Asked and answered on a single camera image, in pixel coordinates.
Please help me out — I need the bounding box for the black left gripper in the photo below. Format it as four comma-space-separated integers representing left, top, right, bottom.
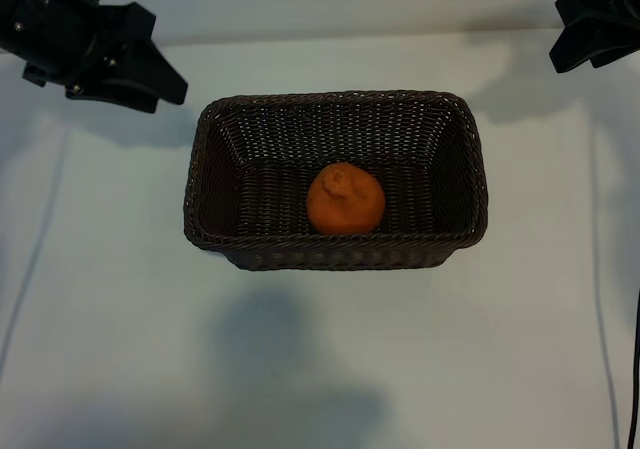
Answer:
0, 0, 190, 116

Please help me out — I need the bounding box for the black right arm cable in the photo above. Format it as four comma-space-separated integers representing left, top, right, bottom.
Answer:
626, 288, 640, 449

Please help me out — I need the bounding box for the orange with knobby top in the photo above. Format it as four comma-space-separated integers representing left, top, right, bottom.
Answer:
306, 162, 387, 237

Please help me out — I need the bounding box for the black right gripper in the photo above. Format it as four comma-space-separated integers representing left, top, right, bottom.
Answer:
547, 0, 640, 75

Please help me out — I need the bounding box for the dark brown woven basket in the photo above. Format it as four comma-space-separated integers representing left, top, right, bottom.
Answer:
183, 88, 489, 273

